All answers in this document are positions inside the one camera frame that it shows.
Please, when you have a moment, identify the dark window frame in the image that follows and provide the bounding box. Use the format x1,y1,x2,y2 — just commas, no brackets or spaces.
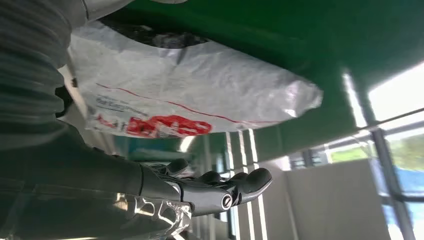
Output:
324,109,424,240

